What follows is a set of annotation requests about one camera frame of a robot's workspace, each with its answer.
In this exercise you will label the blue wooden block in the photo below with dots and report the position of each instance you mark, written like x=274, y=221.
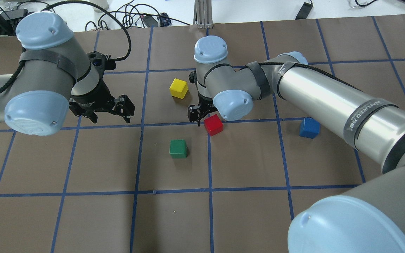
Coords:
x=309, y=128

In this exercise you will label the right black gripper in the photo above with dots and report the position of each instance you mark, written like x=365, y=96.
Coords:
x=202, y=103

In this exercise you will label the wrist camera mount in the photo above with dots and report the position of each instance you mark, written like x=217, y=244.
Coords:
x=102, y=62
x=193, y=77

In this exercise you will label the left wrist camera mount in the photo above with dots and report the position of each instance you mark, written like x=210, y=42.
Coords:
x=102, y=62

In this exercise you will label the green wooden block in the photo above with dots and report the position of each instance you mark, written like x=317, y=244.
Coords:
x=178, y=149

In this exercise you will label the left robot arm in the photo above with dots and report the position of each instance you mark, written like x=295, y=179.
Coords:
x=54, y=76

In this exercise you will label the black power adapter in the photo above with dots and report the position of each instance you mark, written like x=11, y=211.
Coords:
x=150, y=21
x=304, y=11

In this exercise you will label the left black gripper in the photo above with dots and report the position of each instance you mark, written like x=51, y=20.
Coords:
x=90, y=94

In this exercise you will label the aluminium frame post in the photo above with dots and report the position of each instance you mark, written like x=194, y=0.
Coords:
x=202, y=15

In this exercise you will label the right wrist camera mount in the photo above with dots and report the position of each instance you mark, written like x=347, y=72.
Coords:
x=193, y=77

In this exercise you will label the yellow wooden block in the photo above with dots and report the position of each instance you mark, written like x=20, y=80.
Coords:
x=178, y=88

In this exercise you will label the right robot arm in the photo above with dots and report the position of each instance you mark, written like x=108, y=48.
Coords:
x=369, y=218

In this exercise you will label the red wooden block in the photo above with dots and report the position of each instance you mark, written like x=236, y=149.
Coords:
x=213, y=125

